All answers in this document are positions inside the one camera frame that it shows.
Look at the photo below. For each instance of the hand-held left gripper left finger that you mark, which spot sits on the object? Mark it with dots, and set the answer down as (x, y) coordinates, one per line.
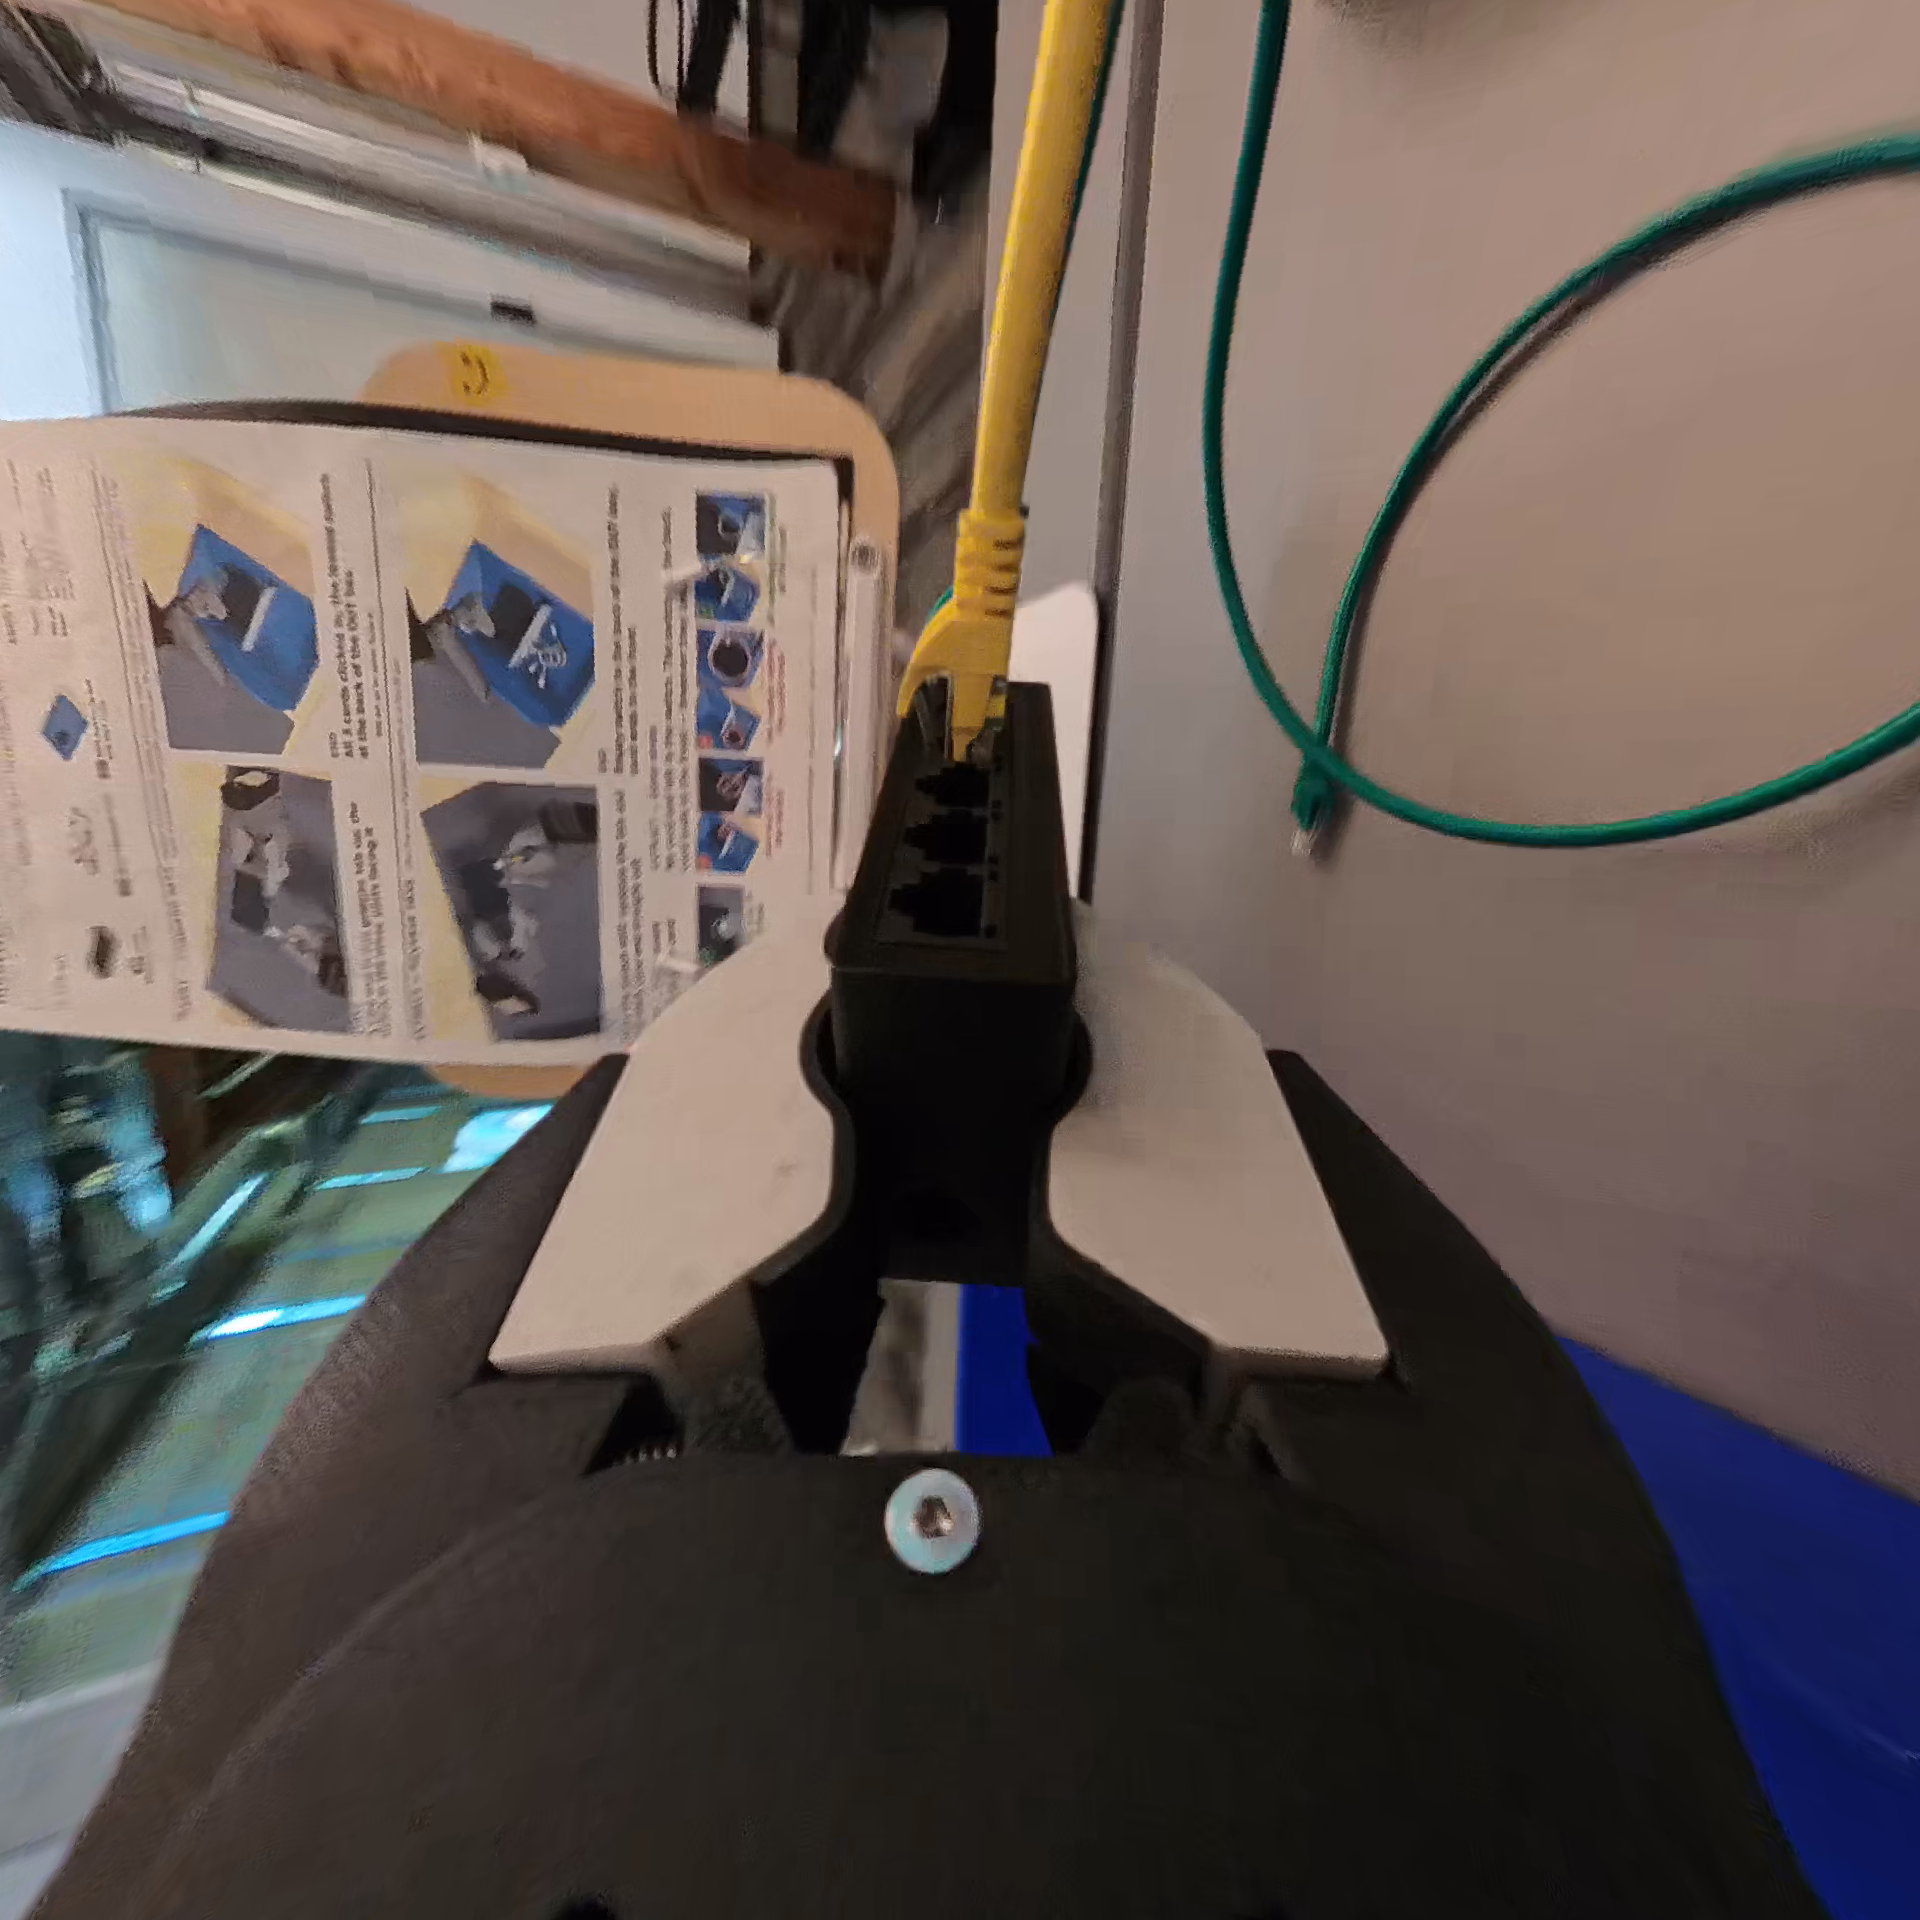
(704, 1172)

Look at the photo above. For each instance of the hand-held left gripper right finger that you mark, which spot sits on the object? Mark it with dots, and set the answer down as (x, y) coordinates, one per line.
(1214, 1186)

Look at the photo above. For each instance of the black ethernet switch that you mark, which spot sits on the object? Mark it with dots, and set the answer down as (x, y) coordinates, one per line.
(961, 1050)

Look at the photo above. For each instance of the blue plastic bin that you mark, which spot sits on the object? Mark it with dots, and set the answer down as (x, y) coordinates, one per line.
(1800, 1577)

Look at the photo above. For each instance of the wooden instruction board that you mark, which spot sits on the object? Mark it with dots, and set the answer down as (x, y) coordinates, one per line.
(452, 676)

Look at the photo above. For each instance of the white door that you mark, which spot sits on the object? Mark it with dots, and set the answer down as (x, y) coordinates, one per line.
(300, 301)

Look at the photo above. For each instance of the black office chair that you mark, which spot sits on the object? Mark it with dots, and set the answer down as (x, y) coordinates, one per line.
(840, 76)

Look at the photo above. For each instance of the wooden post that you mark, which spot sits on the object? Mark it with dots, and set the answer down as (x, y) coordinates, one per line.
(600, 137)

